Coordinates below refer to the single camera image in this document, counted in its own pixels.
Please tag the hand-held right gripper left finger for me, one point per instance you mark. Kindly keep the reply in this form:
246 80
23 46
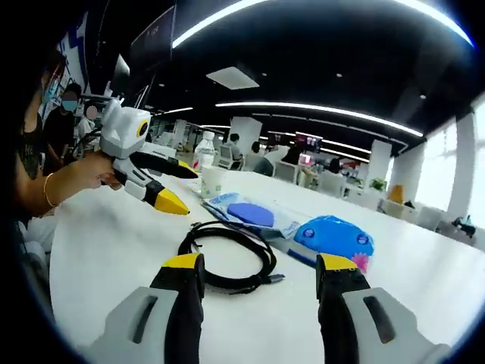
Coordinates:
182 303

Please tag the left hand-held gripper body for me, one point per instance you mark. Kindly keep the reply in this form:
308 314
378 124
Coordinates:
121 129

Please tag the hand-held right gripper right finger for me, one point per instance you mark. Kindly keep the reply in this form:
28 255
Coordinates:
337 311

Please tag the clear water bottle red label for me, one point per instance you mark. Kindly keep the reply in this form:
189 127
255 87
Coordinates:
204 151

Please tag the white paper cup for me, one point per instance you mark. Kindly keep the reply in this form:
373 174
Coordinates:
214 182

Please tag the blue tissue pack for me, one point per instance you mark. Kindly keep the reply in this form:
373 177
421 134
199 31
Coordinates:
329 235

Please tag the packet blue circle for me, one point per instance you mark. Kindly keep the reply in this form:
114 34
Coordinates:
250 214

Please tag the person's left hand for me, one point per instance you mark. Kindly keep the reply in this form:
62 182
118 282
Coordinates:
98 167

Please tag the white table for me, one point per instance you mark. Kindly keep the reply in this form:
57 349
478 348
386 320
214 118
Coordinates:
257 322

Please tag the person's head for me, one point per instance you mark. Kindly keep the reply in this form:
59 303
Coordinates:
49 87

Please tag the person's black shirt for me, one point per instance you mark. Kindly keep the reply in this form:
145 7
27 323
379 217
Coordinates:
30 151

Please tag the ceiling air vent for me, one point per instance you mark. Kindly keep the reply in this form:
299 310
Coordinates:
233 77

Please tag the potted plant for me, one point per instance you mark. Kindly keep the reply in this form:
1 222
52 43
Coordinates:
378 184

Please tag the thin ceiling light strip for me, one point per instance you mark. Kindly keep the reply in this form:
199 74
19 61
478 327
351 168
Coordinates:
303 108

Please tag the wide ceiling light strip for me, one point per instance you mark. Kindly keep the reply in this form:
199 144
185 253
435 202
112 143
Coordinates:
227 15

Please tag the large window with blinds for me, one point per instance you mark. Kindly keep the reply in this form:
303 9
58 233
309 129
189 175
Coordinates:
478 170

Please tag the wall screen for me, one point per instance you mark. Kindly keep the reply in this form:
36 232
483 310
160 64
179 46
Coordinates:
308 141

